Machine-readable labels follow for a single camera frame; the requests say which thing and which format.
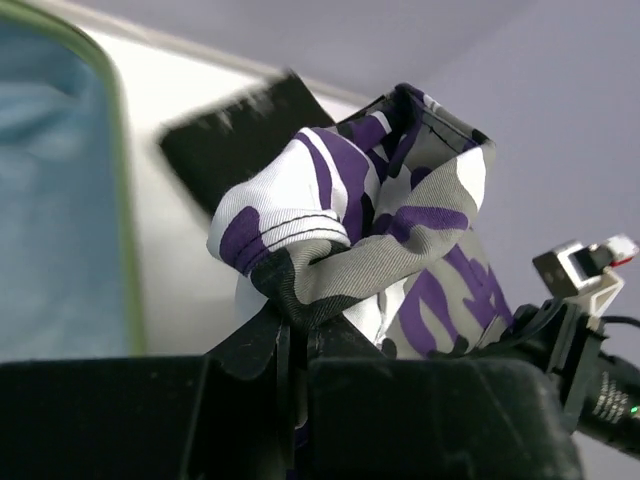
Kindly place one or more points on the black white tie-dye shirt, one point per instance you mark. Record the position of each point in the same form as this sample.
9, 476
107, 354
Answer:
220, 146

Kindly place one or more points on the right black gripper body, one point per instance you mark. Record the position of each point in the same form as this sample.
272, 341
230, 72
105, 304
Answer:
598, 392

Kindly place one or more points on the purple grey camouflage garment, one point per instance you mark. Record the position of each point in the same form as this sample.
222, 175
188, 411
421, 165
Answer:
371, 221

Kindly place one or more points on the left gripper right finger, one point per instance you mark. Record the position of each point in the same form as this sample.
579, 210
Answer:
371, 417

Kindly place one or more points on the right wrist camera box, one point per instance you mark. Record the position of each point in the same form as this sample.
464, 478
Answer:
584, 274

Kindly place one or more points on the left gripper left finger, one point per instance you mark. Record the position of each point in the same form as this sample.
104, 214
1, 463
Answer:
225, 414

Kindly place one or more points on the green hard-shell suitcase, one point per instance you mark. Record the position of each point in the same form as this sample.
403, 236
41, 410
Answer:
69, 270

